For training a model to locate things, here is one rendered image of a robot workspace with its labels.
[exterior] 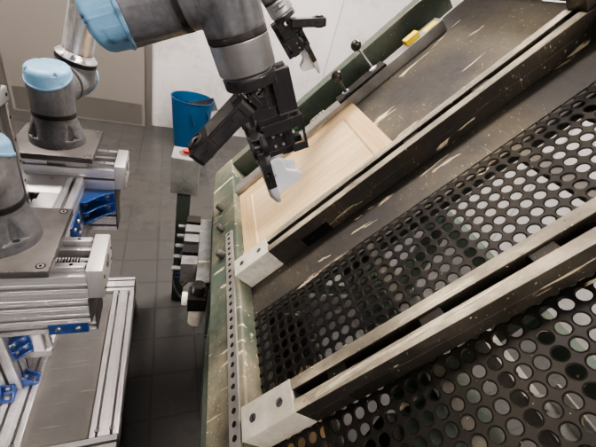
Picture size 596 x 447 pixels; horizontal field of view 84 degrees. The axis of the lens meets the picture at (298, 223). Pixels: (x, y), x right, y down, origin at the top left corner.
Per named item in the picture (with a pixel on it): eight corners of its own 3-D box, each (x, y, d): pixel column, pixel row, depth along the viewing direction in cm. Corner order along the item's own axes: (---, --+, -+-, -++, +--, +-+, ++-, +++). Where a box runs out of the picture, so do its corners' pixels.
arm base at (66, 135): (21, 146, 98) (13, 113, 93) (36, 127, 109) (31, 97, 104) (81, 152, 104) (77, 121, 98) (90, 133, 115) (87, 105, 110)
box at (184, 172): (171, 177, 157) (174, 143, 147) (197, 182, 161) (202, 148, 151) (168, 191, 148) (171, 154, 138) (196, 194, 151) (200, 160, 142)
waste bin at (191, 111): (211, 139, 392) (216, 91, 362) (215, 155, 360) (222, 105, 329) (168, 134, 374) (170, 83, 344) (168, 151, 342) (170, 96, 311)
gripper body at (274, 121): (310, 152, 49) (293, 67, 41) (255, 171, 48) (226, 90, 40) (295, 131, 54) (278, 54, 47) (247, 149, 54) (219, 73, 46)
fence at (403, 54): (241, 192, 140) (235, 185, 138) (439, 27, 116) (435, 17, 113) (242, 198, 136) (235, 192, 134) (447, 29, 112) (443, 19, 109)
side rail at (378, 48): (247, 173, 163) (231, 158, 157) (445, 6, 135) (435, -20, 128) (248, 178, 158) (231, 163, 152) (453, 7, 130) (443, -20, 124)
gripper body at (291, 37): (288, 57, 114) (269, 22, 107) (309, 42, 112) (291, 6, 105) (291, 62, 108) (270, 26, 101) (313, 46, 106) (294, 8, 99)
